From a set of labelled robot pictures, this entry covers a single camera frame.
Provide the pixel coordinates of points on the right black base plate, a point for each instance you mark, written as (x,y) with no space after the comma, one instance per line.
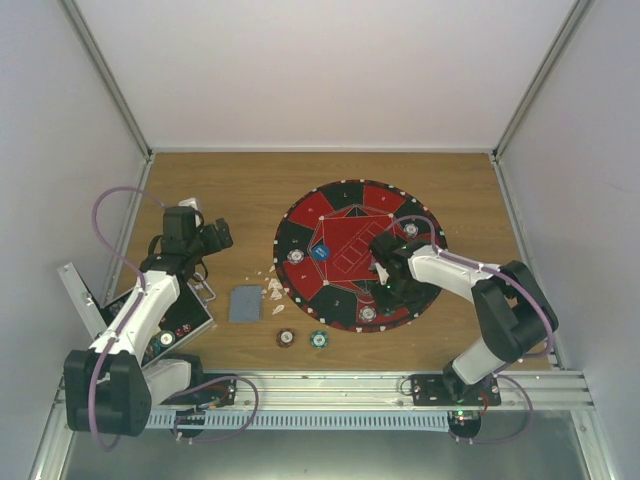
(428,389)

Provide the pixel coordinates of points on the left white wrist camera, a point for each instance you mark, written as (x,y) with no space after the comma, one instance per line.
(190,202)

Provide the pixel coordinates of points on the white plastic wrap scraps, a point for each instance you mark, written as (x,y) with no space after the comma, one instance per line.
(272,293)

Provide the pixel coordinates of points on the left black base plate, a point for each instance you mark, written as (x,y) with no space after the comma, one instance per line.
(219,394)

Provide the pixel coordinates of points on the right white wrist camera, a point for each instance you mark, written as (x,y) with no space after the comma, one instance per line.
(382,273)

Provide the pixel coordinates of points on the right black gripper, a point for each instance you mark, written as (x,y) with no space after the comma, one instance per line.
(383,302)

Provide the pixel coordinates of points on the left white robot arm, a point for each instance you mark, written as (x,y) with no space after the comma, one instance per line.
(107,388)

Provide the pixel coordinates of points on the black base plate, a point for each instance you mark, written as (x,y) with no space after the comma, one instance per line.
(428,389)
(219,394)

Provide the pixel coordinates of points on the red black chip stack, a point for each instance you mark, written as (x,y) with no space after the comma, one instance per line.
(285,338)

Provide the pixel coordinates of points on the chip stack in case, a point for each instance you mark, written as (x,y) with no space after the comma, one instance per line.
(164,339)

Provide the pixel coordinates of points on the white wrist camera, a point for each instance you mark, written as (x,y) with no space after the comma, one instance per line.
(382,273)
(190,202)

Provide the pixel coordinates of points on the teal blue chip stack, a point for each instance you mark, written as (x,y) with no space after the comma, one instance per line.
(319,339)

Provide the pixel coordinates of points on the blue small blind button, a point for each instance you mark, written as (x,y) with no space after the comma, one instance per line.
(320,252)

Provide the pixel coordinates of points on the round red black poker mat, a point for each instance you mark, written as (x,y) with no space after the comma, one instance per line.
(346,216)

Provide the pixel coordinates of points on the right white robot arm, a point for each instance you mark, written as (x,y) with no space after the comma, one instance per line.
(513,314)

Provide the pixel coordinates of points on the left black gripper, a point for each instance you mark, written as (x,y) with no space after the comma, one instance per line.
(214,244)

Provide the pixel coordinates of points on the slotted grey cable duct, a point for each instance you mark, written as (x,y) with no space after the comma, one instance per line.
(304,420)

